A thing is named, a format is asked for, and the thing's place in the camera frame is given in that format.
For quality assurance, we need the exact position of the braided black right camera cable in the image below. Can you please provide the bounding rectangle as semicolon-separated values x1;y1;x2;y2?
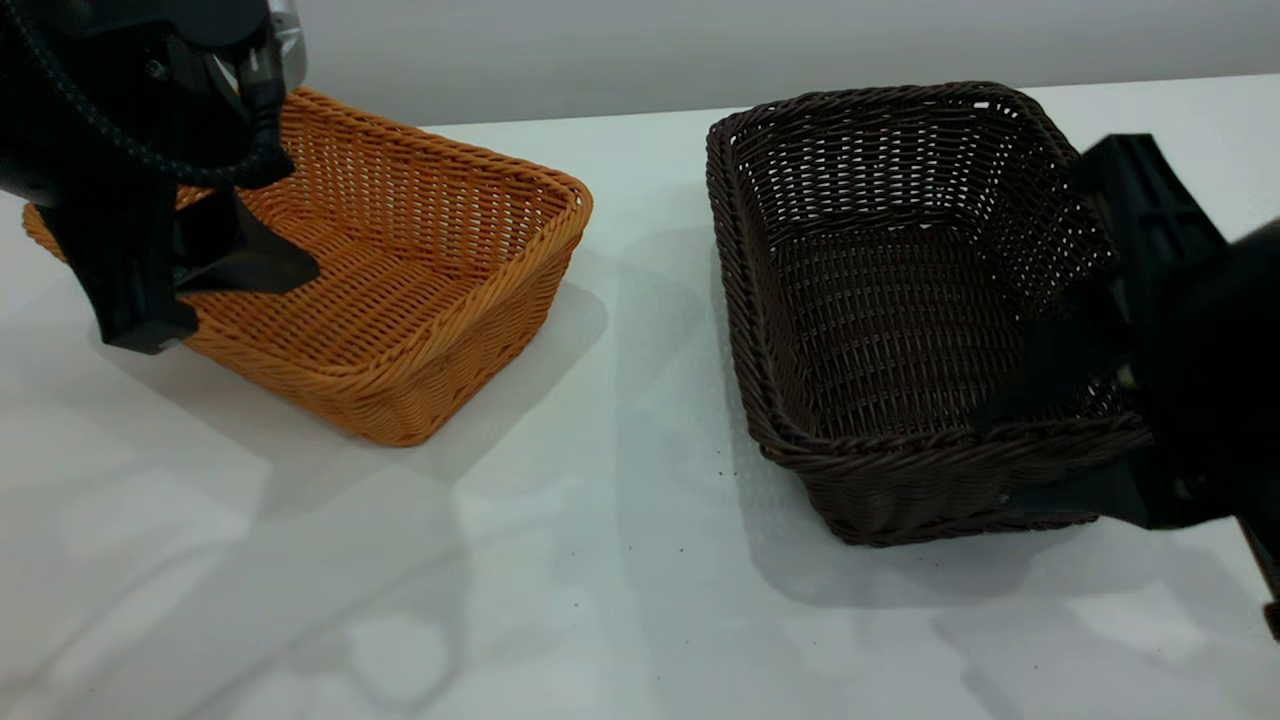
1238;515;1280;643

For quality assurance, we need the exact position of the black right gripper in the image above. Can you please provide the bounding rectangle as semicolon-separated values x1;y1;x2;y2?
972;133;1280;561

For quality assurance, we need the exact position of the braided black camera cable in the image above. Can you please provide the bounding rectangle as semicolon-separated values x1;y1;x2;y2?
1238;515;1280;643
0;0;297;191

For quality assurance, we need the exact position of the light brown wicker basket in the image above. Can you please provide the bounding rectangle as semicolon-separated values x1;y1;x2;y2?
22;85;595;449

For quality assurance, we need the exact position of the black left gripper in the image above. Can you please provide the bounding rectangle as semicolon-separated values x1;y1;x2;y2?
40;0;322;357

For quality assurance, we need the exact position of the dark brown wicker basket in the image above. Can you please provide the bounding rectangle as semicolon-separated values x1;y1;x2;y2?
704;80;1159;549

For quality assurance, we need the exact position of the braided black left camera cable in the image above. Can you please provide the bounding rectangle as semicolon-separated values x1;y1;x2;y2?
0;0;297;191

